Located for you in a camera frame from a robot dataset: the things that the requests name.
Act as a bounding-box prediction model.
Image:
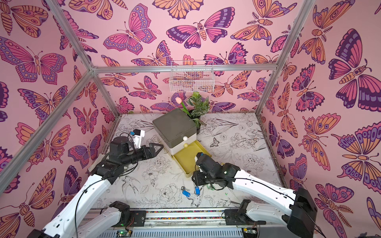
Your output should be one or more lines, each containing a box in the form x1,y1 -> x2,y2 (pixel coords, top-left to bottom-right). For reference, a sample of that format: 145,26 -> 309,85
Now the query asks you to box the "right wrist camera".
196,152 -> 221,172

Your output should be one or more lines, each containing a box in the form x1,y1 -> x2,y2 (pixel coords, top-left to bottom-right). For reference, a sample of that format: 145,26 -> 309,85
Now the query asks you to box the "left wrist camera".
130,129 -> 145,149

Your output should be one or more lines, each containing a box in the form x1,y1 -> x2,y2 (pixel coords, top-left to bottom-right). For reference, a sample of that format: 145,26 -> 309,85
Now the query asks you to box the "key with blue tag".
194,186 -> 200,196
181,186 -> 191,197

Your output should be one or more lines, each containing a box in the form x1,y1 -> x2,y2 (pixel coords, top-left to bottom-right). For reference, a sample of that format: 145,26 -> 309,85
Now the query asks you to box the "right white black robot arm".
192,152 -> 318,238

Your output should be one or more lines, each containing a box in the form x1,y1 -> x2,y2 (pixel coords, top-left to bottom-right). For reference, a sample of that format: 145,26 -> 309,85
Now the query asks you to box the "white wire wall basket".
168,60 -> 215,93

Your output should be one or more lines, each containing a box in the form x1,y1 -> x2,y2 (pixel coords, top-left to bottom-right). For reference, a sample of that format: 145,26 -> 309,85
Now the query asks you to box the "aluminium cage frame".
1,1 -> 315,192

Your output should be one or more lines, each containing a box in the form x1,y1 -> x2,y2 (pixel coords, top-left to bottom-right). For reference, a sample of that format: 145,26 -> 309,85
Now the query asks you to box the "green three-drawer cabinet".
152,109 -> 197,155

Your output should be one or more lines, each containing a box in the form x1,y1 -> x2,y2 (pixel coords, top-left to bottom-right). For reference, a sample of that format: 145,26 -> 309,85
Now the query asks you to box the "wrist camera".
196,152 -> 221,172
130,129 -> 145,149

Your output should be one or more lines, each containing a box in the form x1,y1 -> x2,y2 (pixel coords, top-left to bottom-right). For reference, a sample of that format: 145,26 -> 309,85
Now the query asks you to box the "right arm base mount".
221,199 -> 267,226

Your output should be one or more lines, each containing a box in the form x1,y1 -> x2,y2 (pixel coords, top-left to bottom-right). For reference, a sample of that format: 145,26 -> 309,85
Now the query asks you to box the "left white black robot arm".
28,135 -> 164,238

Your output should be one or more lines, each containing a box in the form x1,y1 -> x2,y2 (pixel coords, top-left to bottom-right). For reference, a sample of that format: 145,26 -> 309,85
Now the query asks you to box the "yellow bottom drawer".
172,140 -> 212,178

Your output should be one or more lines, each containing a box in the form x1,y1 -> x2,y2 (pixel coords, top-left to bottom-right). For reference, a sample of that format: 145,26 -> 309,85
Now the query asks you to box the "potted green plant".
188,92 -> 210,130

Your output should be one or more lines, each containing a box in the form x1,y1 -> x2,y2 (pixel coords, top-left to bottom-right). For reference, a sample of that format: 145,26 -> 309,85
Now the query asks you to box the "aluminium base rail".
63,206 -> 307,228

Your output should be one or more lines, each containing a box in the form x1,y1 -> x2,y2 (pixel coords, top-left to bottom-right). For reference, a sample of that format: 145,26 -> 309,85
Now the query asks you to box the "pink tulip flower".
175,97 -> 191,117

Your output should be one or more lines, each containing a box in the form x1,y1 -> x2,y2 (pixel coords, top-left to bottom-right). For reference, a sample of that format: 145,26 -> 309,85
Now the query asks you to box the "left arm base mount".
74,200 -> 147,238

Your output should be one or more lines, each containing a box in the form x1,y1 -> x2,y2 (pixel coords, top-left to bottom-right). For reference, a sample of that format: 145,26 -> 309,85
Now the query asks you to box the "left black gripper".
121,144 -> 164,168

